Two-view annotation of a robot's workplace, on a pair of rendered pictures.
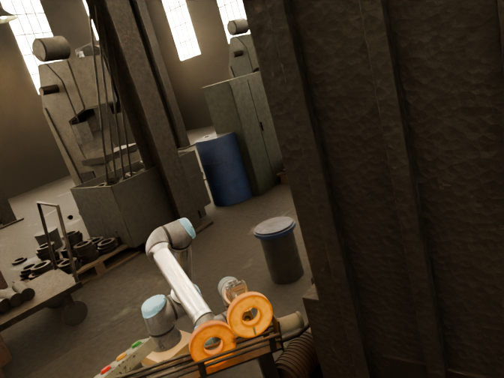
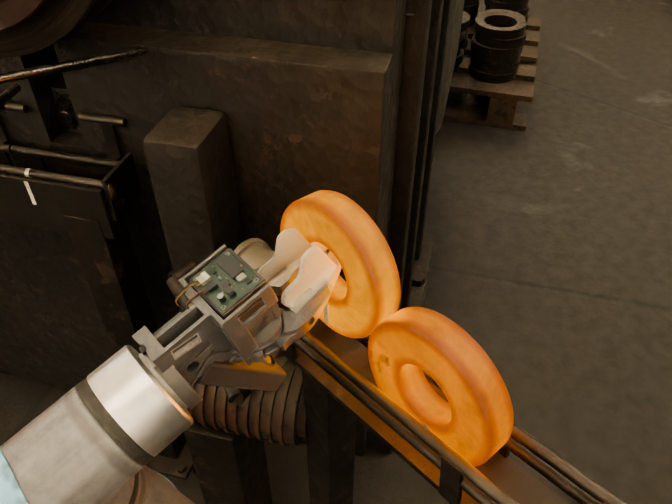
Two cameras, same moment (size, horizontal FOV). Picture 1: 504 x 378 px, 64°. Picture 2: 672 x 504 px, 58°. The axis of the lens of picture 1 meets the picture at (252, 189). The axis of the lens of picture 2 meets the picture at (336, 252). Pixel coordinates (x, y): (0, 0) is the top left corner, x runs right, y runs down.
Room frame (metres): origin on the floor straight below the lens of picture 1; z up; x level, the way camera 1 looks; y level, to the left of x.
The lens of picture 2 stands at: (1.41, 0.53, 1.19)
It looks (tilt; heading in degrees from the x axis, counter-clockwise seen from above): 42 degrees down; 243
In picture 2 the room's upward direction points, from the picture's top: straight up
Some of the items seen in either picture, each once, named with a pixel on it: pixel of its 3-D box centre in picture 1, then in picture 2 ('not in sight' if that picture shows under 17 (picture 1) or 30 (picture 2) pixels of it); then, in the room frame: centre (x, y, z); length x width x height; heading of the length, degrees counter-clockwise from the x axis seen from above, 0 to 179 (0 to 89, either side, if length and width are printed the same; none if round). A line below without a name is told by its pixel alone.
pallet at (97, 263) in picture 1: (78, 250); not in sight; (4.20, 1.99, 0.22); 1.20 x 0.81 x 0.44; 134
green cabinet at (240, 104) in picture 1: (248, 134); not in sight; (5.44, -0.16, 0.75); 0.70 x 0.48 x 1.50; 139
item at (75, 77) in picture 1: (95, 122); not in sight; (6.77, 2.13, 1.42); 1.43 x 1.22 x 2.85; 54
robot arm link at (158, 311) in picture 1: (158, 313); not in sight; (2.13, 0.72, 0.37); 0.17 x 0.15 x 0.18; 117
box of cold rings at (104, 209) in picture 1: (144, 198); not in sight; (4.85, 1.29, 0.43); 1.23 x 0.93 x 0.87; 137
